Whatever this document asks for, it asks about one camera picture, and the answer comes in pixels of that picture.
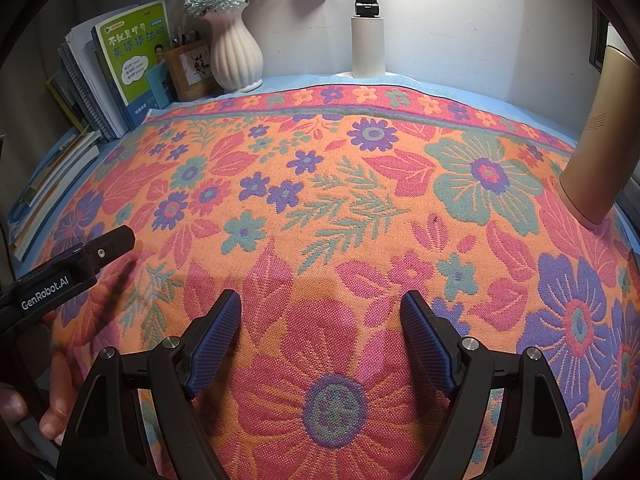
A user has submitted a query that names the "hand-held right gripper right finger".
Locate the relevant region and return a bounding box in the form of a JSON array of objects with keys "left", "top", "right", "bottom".
[{"left": 401, "top": 291, "right": 583, "bottom": 480}]

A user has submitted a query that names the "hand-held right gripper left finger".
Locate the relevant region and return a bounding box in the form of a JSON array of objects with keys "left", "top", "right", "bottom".
[{"left": 57, "top": 290, "right": 242, "bottom": 480}]

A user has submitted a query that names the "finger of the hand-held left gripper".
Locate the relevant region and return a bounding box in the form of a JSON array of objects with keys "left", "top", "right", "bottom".
[{"left": 77, "top": 226, "right": 136, "bottom": 275}]

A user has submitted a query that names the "person's left hand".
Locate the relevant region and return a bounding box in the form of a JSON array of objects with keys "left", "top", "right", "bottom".
[{"left": 0, "top": 347, "right": 77, "bottom": 441}]

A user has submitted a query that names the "thin yellow-green book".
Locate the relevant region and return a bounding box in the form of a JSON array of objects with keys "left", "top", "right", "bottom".
[{"left": 45, "top": 75, "right": 88, "bottom": 133}]

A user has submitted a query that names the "spiral bound notebook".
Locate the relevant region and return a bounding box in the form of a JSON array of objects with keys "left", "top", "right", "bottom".
[{"left": 56, "top": 42, "right": 113, "bottom": 141}]

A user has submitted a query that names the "small light blue booklet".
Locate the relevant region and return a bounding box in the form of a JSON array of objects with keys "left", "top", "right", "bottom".
[{"left": 146, "top": 62, "right": 173, "bottom": 109}]

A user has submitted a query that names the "white loose-leaf book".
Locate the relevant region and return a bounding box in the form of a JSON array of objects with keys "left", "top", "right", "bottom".
[{"left": 65, "top": 12, "right": 128, "bottom": 138}]

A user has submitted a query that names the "green cover book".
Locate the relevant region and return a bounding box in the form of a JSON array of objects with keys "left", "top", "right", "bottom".
[{"left": 91, "top": 0, "right": 171, "bottom": 128}]

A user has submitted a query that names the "wooden pen holder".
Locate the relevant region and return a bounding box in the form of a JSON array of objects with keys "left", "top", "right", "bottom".
[{"left": 162, "top": 42, "right": 217, "bottom": 102}]

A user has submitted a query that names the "floral woven table cloth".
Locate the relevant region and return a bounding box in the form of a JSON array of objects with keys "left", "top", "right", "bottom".
[{"left": 47, "top": 85, "right": 640, "bottom": 480}]

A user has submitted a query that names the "pens bundle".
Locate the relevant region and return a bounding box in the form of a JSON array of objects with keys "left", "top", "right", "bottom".
[{"left": 172, "top": 25, "right": 203, "bottom": 51}]

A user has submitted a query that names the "white ribbed vase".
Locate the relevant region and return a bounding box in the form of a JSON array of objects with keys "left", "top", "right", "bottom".
[{"left": 202, "top": 2, "right": 264, "bottom": 93}]

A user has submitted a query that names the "beige thermos bottle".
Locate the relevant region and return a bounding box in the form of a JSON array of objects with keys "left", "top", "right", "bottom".
[{"left": 559, "top": 45, "right": 640, "bottom": 226}]

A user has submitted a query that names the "white desk lamp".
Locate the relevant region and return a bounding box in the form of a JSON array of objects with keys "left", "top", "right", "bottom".
[{"left": 349, "top": 0, "right": 387, "bottom": 79}]

